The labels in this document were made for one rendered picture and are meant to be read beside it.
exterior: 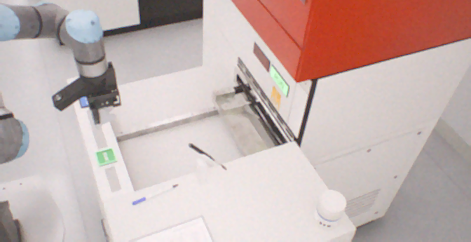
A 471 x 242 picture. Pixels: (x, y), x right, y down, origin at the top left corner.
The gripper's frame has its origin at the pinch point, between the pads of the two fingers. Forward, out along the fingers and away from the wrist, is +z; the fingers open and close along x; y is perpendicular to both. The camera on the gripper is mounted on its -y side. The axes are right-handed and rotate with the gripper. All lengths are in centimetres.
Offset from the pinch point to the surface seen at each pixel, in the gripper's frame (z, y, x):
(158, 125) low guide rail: 25.7, 22.2, 17.1
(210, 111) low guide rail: 26, 42, 17
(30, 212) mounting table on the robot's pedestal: 28.7, -24.3, -1.0
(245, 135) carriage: 23, 48, -1
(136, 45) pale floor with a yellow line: 111, 51, 175
